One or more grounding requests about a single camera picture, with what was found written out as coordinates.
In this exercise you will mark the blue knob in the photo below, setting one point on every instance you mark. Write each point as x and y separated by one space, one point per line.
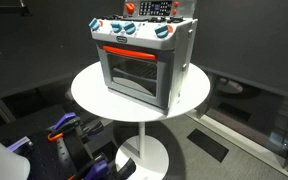
129 28
94 24
116 27
161 31

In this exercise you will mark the lower orange button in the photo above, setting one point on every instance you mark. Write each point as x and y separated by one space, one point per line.
174 11

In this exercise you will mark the grey toy stove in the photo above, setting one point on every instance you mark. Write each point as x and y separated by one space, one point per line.
157 83

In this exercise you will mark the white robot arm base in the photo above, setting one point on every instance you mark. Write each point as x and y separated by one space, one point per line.
13 166

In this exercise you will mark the blue far left knob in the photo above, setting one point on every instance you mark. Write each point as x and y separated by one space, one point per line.
94 24

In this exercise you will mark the orange oven door handle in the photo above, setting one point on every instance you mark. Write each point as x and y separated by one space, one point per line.
129 53

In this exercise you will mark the purple orange upper clamp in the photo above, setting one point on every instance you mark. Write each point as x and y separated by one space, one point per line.
70 122

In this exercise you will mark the blue right knob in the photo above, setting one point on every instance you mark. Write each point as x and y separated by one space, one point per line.
161 31

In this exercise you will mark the white round pedestal table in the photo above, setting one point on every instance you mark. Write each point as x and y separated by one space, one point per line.
149 154

